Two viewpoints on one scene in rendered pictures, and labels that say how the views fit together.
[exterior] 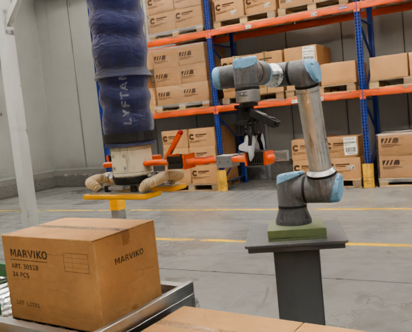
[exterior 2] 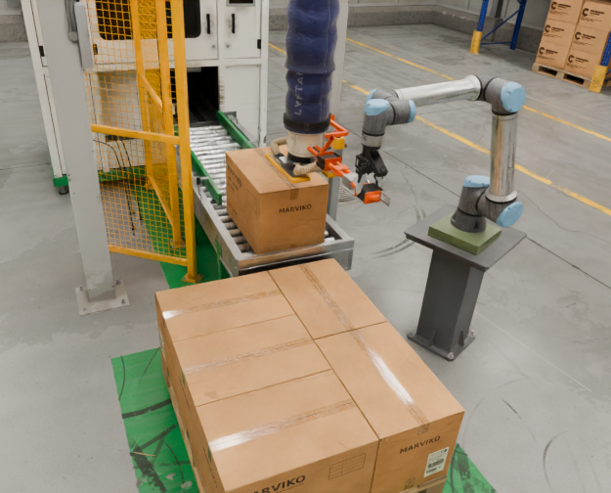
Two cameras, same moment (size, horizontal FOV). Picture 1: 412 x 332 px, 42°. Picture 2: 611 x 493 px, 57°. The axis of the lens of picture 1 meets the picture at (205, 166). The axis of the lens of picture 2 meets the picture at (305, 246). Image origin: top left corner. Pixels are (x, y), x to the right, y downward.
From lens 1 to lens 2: 1.33 m
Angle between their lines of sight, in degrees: 39
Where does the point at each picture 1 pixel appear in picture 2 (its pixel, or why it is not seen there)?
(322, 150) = (501, 177)
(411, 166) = not seen: outside the picture
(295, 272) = (447, 267)
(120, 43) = (301, 42)
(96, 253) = (261, 202)
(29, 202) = (335, 75)
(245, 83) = (367, 128)
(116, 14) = (302, 14)
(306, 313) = (445, 301)
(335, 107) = not seen: outside the picture
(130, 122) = (299, 112)
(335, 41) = not seen: outside the picture
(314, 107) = (501, 135)
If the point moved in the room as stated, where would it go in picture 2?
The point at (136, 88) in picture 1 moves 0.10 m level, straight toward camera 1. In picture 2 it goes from (311, 84) to (301, 89)
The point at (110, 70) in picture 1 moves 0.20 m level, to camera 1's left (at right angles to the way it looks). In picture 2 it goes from (290, 64) to (254, 56)
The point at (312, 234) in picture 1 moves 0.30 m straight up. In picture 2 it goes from (464, 246) to (477, 194)
